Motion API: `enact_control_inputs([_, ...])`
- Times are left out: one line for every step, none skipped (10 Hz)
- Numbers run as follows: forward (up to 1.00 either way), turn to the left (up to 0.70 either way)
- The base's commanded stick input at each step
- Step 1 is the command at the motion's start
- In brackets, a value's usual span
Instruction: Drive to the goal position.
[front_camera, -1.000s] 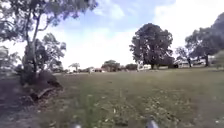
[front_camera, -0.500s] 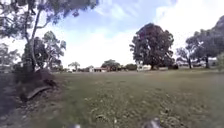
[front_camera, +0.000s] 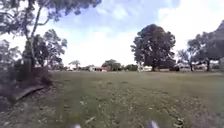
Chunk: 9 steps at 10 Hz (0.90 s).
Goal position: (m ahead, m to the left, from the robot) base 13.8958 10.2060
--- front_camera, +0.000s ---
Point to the wide low distant tree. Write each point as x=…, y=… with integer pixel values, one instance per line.
x=112, y=64

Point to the low white building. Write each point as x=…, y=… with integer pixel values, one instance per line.
x=146, y=68

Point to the green grass field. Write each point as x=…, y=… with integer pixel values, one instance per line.
x=126, y=96

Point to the small distant tree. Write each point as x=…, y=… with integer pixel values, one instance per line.
x=75, y=63

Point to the large dark round tree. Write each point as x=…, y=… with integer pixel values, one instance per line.
x=154, y=45

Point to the robot's own part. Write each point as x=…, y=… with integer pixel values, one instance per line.
x=76, y=126
x=153, y=125

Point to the dark bush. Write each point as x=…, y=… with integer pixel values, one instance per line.
x=35, y=75

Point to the tall tree with pale trunk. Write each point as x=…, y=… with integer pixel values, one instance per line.
x=31, y=30

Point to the fallen log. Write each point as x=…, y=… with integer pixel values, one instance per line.
x=28, y=91

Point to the group of dark trees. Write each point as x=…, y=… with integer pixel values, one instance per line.
x=208, y=46

